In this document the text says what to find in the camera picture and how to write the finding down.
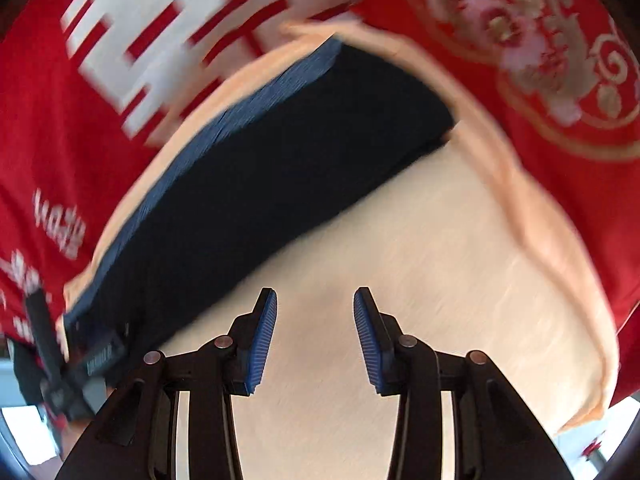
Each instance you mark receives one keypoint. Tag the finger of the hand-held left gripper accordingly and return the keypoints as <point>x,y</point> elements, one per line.
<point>97,355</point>
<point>44,330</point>

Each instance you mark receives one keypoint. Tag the red printed blanket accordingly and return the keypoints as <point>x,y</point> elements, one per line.
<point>55,125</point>

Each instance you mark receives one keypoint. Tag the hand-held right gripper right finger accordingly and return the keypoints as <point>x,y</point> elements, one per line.
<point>369,345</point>

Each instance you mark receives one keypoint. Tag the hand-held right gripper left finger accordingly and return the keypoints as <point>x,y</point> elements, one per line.
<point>261,345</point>

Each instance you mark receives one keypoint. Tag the red embroidered quilt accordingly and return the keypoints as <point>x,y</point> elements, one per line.
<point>565,85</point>

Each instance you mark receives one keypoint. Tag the dark navy pants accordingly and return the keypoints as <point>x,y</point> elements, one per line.
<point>260,175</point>

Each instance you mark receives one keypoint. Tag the cream blanket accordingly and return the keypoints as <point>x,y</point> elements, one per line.
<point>425,270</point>

